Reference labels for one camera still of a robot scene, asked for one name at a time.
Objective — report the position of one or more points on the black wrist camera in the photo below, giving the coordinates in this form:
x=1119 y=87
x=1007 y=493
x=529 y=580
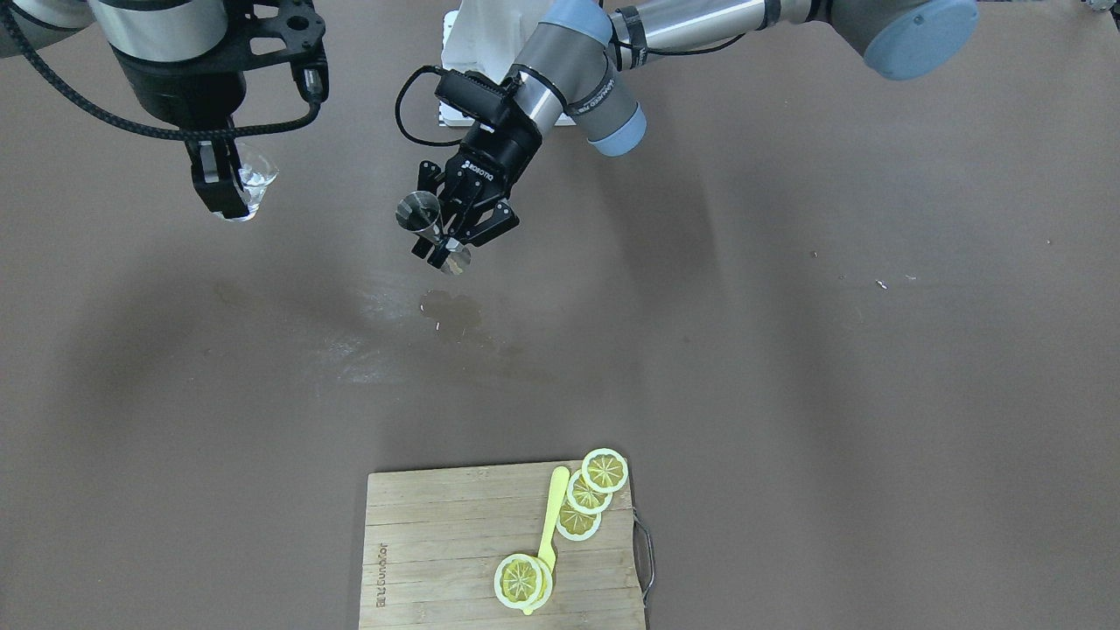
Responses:
x=269 y=33

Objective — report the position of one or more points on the lemon slice on stick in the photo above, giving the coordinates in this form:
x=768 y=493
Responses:
x=523 y=582

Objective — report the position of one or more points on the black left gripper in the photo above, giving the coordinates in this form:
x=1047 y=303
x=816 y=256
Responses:
x=497 y=150

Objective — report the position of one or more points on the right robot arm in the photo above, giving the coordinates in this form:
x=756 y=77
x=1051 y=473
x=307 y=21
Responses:
x=160 y=46

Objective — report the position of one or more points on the clear glass measuring cup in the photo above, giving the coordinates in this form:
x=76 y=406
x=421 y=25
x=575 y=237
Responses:
x=256 y=173

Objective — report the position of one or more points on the wooden cutting board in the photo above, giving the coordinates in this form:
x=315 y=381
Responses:
x=433 y=540

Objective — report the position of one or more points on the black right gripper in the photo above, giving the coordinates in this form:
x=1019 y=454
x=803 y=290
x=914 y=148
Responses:
x=185 y=98

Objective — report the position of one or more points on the steel double jigger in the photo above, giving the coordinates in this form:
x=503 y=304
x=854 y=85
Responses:
x=419 y=213

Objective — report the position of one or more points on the yellow plastic stick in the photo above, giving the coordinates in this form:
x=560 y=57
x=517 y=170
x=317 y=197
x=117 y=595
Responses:
x=546 y=555

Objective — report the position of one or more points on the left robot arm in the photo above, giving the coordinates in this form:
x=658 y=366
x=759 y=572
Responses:
x=571 y=66

